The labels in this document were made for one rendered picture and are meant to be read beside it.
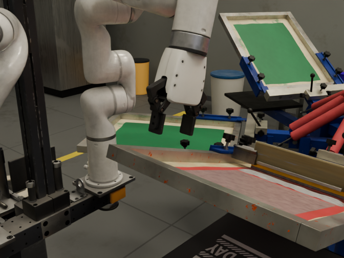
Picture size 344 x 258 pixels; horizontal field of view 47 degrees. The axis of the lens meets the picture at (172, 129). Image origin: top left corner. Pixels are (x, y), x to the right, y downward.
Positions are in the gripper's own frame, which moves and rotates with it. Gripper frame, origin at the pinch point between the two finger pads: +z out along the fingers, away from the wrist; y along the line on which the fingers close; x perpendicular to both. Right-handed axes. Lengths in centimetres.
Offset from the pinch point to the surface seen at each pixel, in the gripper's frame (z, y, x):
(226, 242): 39, -53, -12
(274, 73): -26, -178, -74
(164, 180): 13.8, -10.4, -8.1
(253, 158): 12, -67, -17
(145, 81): 2, -413, -426
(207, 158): 14, -52, -26
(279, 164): 12, -68, -7
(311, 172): 11, -68, 4
